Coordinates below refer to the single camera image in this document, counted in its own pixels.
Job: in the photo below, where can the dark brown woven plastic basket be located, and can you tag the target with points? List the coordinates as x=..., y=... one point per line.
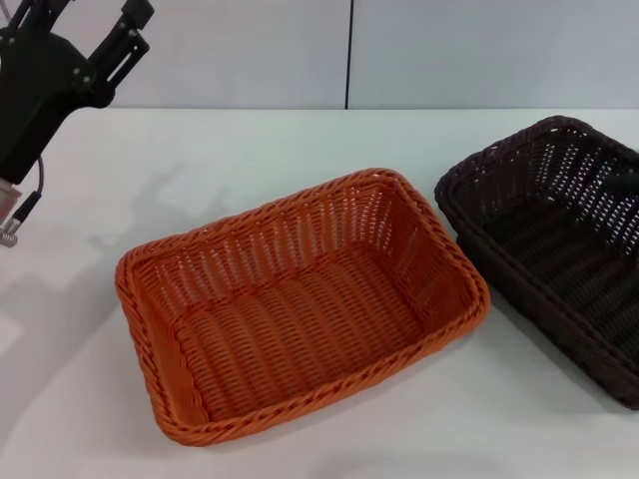
x=549, y=249

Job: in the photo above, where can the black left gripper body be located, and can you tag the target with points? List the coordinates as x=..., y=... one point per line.
x=35, y=90

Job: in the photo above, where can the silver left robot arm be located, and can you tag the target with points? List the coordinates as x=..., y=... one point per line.
x=9, y=197

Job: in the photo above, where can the orange woven plastic basket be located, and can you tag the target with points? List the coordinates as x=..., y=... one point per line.
x=299, y=319

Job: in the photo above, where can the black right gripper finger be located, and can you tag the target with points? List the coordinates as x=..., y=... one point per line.
x=624, y=180

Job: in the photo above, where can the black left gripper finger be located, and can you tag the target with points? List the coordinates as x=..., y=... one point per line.
x=131, y=30
x=47, y=9

